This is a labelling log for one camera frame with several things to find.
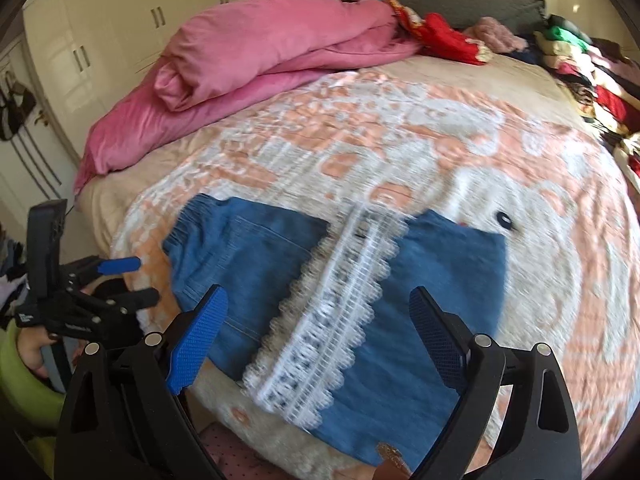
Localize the blue denim lace-trimmed pants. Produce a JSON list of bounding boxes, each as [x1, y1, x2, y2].
[[163, 194, 508, 468]]

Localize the green sleeve forearm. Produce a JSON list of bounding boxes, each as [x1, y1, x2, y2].
[[1, 321, 65, 479]]

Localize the left hand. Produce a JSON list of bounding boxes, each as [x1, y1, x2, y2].
[[16, 326, 62, 379]]

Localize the peach white bear bedspread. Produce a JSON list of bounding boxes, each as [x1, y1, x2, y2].
[[77, 56, 639, 474]]

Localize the cream wardrobe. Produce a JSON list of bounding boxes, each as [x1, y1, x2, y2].
[[0, 0, 249, 241]]

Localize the pink folded duvet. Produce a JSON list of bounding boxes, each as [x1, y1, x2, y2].
[[74, 0, 420, 193]]

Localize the red embroidered garment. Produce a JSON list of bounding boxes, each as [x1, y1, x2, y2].
[[385, 0, 494, 65]]

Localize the pile of folded clothes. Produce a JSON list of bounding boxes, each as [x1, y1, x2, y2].
[[510, 14, 639, 182]]

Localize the mauve fuzzy garment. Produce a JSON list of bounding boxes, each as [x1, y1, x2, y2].
[[463, 16, 528, 54]]

